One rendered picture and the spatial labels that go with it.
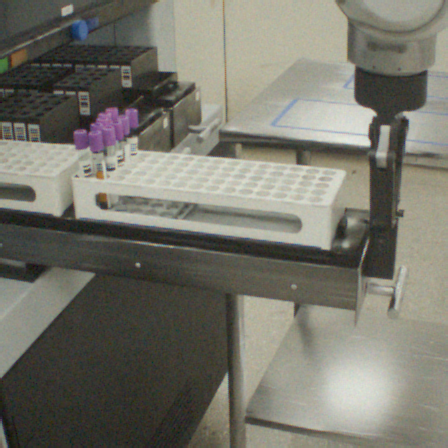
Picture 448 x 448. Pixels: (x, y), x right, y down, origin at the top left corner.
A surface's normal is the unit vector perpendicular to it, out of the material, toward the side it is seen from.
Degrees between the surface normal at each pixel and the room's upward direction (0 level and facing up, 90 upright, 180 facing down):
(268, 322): 0
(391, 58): 90
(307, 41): 90
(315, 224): 90
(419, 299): 0
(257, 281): 90
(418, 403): 0
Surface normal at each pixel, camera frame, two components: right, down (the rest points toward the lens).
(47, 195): -0.31, 0.42
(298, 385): -0.03, -0.90
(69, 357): 0.95, 0.11
